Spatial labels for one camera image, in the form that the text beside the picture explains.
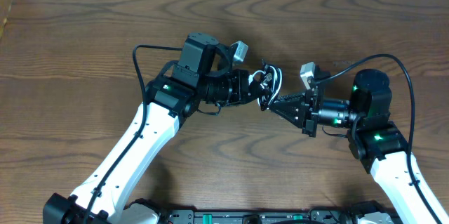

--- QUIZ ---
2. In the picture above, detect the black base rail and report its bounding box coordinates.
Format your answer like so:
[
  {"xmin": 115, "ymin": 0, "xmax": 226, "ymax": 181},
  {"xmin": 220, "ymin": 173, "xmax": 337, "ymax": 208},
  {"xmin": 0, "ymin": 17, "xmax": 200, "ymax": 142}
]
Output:
[{"xmin": 126, "ymin": 199, "xmax": 401, "ymax": 224}]

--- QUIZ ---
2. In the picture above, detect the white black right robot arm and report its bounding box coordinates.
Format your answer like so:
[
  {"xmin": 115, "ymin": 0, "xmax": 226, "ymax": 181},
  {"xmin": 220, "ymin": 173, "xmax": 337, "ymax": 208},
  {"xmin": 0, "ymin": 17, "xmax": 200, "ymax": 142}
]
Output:
[{"xmin": 269, "ymin": 69, "xmax": 448, "ymax": 223}]

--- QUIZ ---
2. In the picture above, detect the black USB cable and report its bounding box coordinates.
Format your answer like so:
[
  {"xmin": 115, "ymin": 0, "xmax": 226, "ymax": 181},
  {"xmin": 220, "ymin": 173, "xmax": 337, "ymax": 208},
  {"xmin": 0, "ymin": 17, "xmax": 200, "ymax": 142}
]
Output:
[{"xmin": 257, "ymin": 60, "xmax": 283, "ymax": 112}]

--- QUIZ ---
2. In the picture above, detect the white USB cable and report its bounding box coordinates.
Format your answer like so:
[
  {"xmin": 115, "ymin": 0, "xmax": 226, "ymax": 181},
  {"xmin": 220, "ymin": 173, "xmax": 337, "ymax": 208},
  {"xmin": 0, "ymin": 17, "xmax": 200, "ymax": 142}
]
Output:
[{"xmin": 249, "ymin": 67, "xmax": 283, "ymax": 109}]

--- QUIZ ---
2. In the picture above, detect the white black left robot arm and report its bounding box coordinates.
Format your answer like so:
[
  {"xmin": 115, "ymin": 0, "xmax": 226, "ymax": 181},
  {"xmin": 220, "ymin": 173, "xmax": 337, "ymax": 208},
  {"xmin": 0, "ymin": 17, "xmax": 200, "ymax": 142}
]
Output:
[{"xmin": 43, "ymin": 32, "xmax": 264, "ymax": 223}]

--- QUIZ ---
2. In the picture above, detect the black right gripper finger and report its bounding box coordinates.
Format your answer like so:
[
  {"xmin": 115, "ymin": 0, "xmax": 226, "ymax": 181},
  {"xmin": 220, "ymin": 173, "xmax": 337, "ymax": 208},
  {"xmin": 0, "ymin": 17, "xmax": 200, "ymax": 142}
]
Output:
[
  {"xmin": 269, "ymin": 100, "xmax": 305, "ymax": 128},
  {"xmin": 279, "ymin": 91, "xmax": 307, "ymax": 102}
]

